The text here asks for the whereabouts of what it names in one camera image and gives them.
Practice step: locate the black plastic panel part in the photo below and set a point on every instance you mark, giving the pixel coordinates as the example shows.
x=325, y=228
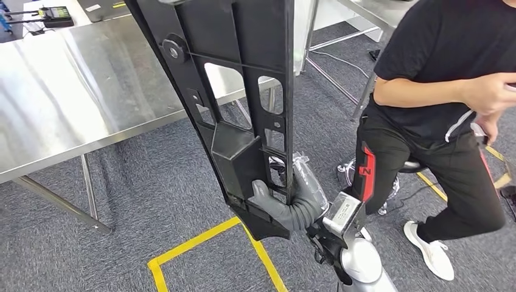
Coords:
x=209, y=32

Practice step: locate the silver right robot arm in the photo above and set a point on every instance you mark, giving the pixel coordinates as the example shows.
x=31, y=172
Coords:
x=363, y=262

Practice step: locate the stainless steel workbench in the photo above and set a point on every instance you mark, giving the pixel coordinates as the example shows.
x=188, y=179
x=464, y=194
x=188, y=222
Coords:
x=80, y=88

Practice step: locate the yellow floor tape square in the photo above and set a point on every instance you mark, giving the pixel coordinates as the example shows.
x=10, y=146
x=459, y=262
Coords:
x=193, y=242

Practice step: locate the white partition board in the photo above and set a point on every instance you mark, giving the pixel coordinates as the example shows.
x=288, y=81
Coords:
x=302, y=36

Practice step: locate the chrome stool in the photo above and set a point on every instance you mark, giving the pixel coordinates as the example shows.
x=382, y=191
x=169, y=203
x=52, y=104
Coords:
x=409, y=166

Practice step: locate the stainless steel table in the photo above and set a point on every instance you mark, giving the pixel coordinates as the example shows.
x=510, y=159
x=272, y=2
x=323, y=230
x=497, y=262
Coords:
x=371, y=12

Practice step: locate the yellow floor tape line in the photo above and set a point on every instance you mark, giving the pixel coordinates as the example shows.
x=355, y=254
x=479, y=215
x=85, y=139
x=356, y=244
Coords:
x=431, y=185

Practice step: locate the person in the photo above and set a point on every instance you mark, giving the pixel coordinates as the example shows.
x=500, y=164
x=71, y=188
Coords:
x=435, y=40

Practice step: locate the white desk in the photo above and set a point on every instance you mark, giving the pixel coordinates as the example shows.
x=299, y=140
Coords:
x=80, y=16

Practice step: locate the black remote controller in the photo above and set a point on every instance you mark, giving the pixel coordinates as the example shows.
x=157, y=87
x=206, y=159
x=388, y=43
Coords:
x=58, y=16

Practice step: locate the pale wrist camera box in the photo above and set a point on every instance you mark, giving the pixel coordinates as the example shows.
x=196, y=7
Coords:
x=342, y=211

